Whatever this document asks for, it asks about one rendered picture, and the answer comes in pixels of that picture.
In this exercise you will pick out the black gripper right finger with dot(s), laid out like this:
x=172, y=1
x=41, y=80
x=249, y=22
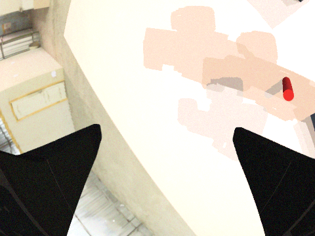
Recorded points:
x=282, y=180

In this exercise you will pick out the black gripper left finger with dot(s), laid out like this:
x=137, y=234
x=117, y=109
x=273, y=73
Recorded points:
x=47, y=182

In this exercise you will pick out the red peg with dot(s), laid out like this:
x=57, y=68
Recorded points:
x=288, y=93

